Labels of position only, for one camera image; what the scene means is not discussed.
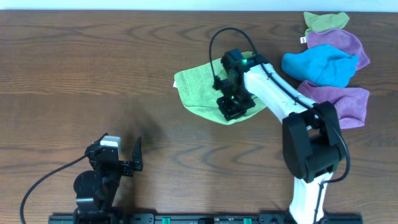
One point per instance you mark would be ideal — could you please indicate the lower purple cloth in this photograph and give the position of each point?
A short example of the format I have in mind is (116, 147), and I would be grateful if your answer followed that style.
(350, 103)

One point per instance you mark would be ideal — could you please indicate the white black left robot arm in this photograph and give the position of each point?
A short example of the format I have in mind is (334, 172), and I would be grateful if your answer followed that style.
(96, 189)

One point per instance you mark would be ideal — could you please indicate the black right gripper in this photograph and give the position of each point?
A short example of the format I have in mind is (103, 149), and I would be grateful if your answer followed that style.
(234, 104)

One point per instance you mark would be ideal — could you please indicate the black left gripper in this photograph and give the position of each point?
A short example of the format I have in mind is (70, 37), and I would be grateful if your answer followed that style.
(121, 165)

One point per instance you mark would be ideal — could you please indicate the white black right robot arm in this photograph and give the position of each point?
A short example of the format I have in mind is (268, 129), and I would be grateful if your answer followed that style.
(311, 136)

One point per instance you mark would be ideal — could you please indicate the blue cloth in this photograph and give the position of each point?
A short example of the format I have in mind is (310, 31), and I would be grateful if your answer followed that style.
(323, 65)

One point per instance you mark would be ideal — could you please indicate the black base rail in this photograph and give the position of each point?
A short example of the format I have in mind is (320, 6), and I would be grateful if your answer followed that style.
(148, 218)

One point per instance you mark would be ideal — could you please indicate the light green cloth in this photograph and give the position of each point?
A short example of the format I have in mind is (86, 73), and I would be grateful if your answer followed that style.
(195, 88)

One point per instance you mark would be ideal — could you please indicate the small green cloth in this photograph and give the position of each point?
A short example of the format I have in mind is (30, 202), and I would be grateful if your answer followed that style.
(321, 23)

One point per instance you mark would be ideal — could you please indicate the upper purple cloth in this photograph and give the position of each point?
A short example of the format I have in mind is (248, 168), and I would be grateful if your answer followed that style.
(341, 40)

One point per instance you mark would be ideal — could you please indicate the purple cloth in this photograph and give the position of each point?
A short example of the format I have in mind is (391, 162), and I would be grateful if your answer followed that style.
(350, 103)
(341, 40)

